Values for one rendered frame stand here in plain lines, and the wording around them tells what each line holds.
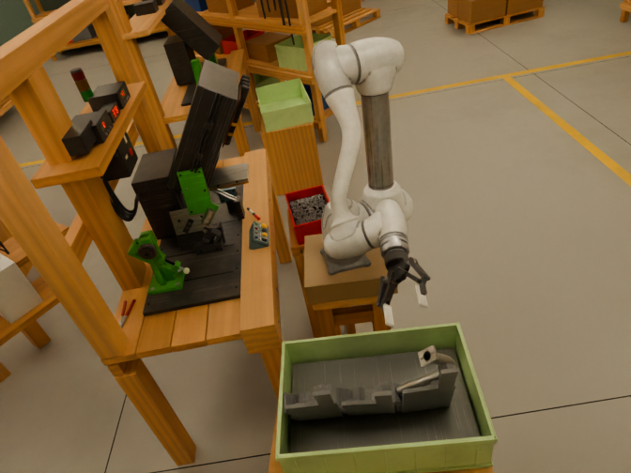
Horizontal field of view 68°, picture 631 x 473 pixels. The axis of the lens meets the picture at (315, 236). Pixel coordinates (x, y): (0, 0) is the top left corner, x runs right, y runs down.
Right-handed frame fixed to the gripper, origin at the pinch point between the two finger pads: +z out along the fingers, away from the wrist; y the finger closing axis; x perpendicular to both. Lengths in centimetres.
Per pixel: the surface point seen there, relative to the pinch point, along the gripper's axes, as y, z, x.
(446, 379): 1.6, 18.1, 9.8
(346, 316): -55, -31, 26
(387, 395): -6.7, 22.4, -4.9
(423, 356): 2.1, 13.3, 1.9
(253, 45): -167, -403, 24
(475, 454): -8.3, 33.1, 28.6
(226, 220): -94, -92, -17
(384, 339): -26.4, -6.7, 17.1
